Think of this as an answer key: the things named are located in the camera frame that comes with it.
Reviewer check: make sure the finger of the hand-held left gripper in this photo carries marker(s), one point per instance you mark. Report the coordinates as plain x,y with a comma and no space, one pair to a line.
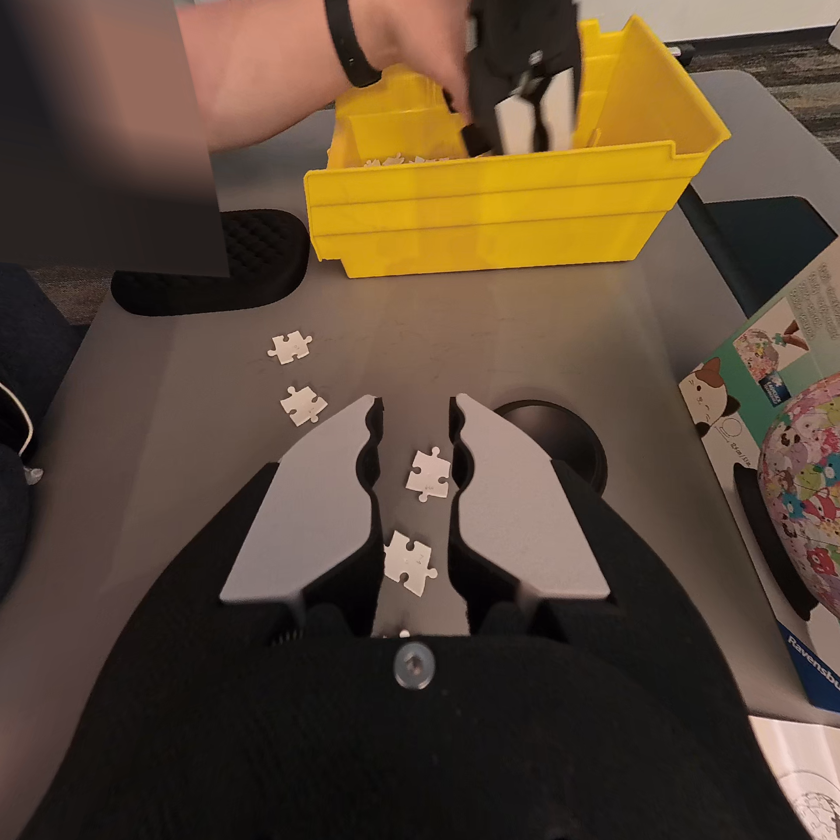
562,112
515,125

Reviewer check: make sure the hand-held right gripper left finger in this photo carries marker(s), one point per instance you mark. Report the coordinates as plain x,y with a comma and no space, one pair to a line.
302,525

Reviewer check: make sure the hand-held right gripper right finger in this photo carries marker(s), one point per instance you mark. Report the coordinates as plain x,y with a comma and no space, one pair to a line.
532,525

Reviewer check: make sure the yellow plastic bin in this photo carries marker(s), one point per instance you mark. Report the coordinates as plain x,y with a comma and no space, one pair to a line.
499,210

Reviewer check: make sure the pile of puzzle pieces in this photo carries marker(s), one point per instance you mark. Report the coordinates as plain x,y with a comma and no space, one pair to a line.
407,159

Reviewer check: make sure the person's left forearm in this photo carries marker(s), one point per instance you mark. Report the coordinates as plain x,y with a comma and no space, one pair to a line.
263,72

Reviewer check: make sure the colourful puzzle box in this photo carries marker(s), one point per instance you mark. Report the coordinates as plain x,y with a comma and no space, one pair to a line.
788,460

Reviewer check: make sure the person's left hand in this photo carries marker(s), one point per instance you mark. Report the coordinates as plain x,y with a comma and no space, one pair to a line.
420,46

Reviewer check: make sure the black wristband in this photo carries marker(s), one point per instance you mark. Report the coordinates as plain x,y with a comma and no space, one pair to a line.
352,42

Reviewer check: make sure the black quilted pad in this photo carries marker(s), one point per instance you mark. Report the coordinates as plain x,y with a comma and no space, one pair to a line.
263,256

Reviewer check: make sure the white printed leaflet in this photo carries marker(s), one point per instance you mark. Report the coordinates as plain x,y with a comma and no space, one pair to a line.
803,781

